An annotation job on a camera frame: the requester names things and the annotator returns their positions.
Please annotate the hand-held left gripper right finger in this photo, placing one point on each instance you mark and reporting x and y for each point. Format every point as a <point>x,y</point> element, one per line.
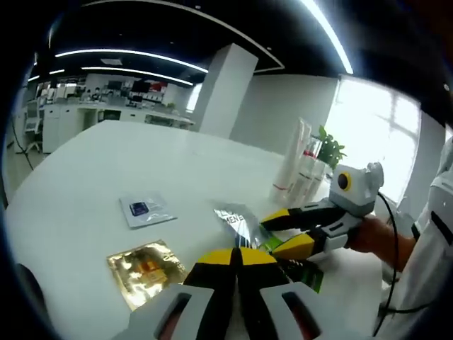
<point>283,311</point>

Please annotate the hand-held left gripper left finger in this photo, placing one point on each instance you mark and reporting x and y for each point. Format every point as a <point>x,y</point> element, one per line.
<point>191,308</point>

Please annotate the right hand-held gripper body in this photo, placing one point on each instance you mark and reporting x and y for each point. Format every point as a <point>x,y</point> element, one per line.
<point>357,193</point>

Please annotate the white skincare tube red label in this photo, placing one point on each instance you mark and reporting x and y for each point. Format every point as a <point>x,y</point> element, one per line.
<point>313,184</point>
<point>290,166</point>

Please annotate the gold foil skincare sachet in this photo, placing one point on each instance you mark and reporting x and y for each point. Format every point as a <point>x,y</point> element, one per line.
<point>145,272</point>

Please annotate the clear skincare bottle red cap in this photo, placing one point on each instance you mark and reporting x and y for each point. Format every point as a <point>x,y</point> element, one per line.
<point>311,148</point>

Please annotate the green black skincare product packet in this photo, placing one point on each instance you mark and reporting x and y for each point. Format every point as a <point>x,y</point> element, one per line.
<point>237,221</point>

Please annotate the small clear skincare sachet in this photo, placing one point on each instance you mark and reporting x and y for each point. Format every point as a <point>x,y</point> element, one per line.
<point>147,210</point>

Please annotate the person's right hand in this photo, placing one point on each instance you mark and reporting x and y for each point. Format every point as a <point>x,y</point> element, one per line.
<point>373,237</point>

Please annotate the potted green plant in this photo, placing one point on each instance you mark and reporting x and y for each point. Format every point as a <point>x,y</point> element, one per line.
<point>331,148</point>

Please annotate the window with blinds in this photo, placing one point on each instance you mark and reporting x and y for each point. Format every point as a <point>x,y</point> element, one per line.
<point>375,134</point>

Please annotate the person's white garment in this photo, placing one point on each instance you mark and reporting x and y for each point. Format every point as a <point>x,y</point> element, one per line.
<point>424,276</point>

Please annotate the wide bright ceiling light strip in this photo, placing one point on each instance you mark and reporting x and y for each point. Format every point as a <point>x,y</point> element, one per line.
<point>332,32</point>

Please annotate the black background monitor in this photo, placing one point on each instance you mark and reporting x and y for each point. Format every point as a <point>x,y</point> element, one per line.
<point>140,85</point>

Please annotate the long ceiling light strip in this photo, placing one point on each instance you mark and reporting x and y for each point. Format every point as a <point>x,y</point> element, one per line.
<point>141,71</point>
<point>124,52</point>

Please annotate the long white lab counter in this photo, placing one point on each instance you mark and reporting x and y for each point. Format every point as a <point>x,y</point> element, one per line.
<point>60,117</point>

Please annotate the white office chair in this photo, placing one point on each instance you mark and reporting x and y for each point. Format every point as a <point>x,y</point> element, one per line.
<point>32,127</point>

